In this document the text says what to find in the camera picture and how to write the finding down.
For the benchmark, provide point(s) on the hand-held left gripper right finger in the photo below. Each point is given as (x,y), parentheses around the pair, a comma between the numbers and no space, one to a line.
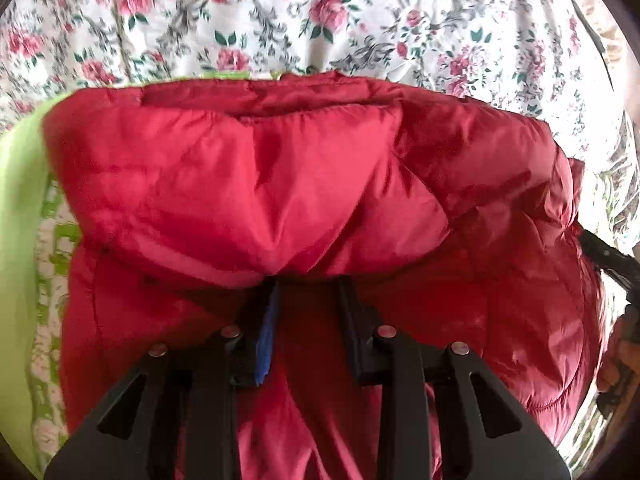
(357,340)

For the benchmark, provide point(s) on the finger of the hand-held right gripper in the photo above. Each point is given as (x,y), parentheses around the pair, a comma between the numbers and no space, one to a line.
(607,257)

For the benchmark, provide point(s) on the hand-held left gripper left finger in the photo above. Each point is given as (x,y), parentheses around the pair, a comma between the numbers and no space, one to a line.
(265,340)

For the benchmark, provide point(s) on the red quilted jacket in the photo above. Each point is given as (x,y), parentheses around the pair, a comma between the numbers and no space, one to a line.
(280,180)

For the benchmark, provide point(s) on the person's right hand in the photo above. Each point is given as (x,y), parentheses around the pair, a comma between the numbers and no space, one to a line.
(616,355)

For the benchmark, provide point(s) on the plain light green sheet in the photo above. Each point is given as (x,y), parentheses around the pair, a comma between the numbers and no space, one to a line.
(20,240)

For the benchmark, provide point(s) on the floral quilt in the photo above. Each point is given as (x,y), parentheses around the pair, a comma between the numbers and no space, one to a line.
(300,15)

